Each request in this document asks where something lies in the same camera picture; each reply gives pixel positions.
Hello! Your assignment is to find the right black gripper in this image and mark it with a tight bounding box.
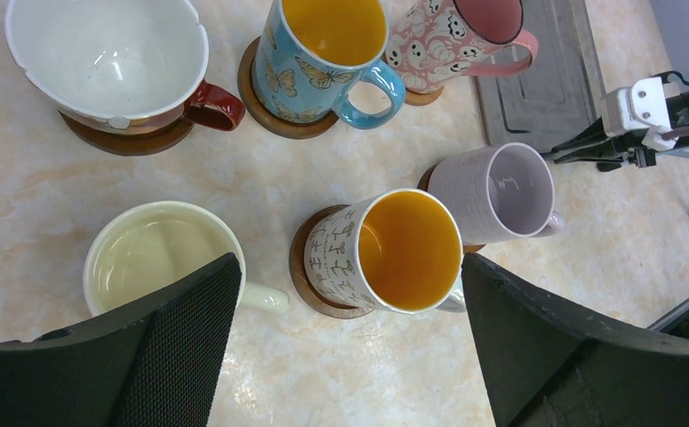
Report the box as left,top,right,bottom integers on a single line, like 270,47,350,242
541,70,689,172

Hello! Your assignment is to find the light wooden coaster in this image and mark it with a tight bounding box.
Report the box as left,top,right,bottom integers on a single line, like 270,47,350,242
405,87,444,107

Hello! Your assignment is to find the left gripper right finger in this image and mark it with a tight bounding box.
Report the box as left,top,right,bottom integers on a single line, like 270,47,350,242
461,254,689,426

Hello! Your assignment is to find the white and brown cup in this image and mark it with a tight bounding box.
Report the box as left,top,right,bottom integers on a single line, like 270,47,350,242
4,0,245,135

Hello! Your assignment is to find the blue butterfly mug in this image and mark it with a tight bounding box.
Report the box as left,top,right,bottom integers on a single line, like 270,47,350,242
251,1,406,130

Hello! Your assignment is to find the pink mug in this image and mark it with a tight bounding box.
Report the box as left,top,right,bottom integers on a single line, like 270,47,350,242
383,0,539,94

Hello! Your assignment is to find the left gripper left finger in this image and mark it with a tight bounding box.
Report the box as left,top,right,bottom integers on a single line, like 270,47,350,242
0,253,243,426

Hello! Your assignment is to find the floral mug yellow inside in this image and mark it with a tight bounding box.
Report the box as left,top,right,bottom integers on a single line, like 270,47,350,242
301,188,464,314

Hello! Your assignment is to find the cream ribbed mug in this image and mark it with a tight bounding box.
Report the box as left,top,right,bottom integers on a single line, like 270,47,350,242
82,200,292,319

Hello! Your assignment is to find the grey purple mug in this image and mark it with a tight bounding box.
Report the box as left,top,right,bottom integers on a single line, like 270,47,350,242
418,142,565,246

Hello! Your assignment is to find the dark wooden coaster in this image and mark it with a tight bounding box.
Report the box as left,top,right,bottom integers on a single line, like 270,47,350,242
417,164,486,255
237,37,339,140
289,205,373,319
59,112,194,157

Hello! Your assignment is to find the metal tray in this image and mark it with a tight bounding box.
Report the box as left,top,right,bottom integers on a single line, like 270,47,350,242
476,0,605,153

